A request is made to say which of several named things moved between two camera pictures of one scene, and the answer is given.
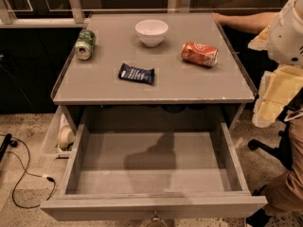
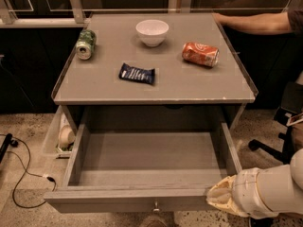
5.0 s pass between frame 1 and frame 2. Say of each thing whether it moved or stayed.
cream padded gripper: moved
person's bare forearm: stayed
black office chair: stayed
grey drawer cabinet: stayed
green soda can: stayed
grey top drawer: moved
